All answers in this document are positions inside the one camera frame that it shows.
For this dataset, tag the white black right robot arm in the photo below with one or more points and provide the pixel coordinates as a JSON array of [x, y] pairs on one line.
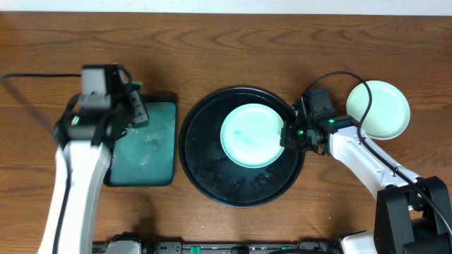
[[413, 214]]

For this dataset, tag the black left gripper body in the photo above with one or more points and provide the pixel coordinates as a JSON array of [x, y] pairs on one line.
[[138, 106]]

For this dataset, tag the round black tray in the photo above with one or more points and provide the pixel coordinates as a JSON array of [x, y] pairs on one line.
[[210, 170]]

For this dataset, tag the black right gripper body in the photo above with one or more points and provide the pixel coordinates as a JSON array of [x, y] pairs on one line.
[[292, 132]]

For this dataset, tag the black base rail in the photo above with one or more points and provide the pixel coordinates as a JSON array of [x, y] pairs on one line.
[[134, 243]]

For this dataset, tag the dark green rectangular tray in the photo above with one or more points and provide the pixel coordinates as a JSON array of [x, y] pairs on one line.
[[144, 157]]

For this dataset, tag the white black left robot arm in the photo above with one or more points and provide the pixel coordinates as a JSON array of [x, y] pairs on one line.
[[86, 134]]

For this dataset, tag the mint green plate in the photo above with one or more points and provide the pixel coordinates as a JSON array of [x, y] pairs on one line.
[[250, 135], [389, 114]]

